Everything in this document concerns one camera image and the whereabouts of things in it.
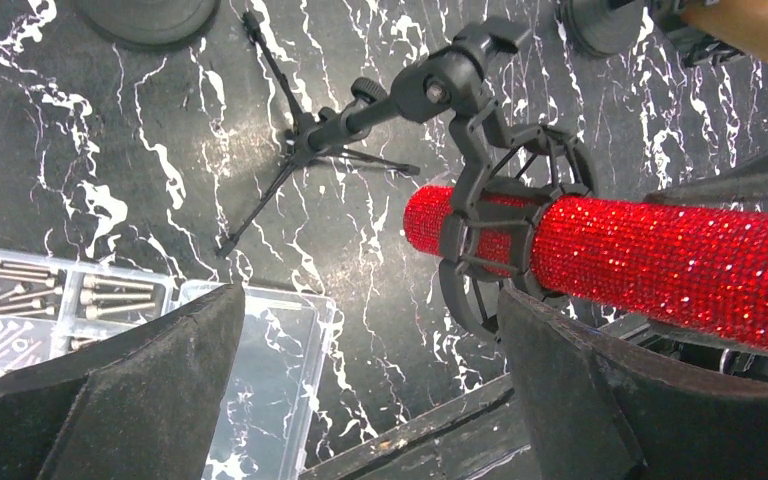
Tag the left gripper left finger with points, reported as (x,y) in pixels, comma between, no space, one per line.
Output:
(142,404)

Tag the black round base clip stand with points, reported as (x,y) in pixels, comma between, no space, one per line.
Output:
(147,24)

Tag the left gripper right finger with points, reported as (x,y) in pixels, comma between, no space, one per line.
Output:
(598,407)

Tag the red glitter microphone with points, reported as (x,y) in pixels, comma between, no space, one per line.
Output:
(695,268)

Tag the black round base shock stand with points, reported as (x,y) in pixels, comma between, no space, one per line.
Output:
(601,29)

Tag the gold microphone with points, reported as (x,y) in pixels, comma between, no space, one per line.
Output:
(740,23)

